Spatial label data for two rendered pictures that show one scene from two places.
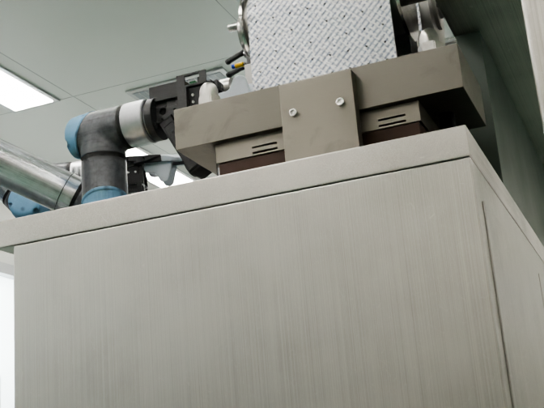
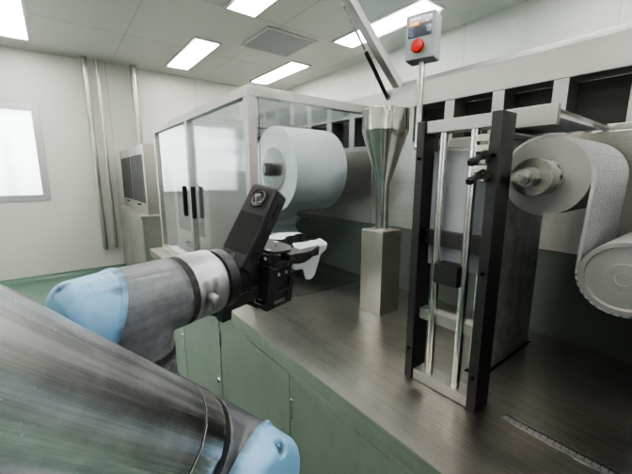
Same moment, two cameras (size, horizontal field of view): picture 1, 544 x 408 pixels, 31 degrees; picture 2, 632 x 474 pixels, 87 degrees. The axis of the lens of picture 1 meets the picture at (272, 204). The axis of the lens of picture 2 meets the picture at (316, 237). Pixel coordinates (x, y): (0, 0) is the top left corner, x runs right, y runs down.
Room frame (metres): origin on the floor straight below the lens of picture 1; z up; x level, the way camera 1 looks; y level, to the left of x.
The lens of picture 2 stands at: (1.76, 0.65, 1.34)
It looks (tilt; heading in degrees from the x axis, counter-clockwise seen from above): 10 degrees down; 302
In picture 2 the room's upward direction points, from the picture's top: straight up
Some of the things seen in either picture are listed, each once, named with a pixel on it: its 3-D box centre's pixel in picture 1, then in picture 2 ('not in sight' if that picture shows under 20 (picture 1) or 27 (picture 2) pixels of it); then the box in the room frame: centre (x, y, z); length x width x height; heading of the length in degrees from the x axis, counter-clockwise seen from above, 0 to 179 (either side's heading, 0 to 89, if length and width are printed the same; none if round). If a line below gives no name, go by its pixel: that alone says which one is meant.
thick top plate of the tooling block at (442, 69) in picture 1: (329, 117); not in sight; (1.27, -0.09, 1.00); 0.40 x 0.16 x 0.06; 69
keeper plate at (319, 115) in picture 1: (320, 118); not in sight; (1.18, -0.07, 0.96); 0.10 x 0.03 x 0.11; 69
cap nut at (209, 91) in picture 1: (209, 96); not in sight; (1.29, 0.08, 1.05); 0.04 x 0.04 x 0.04
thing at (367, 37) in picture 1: (324, 78); not in sight; (1.40, -0.10, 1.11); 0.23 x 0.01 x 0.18; 69
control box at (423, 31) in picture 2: not in sight; (421, 38); (2.00, -0.22, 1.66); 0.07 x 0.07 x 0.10; 85
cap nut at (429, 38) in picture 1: (430, 44); not in sight; (1.17, -0.22, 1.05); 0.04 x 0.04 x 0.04
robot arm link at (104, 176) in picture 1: (104, 193); not in sight; (1.55, 0.28, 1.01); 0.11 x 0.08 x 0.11; 12
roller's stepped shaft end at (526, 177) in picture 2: not in sight; (523, 177); (1.76, -0.01, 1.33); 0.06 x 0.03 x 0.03; 69
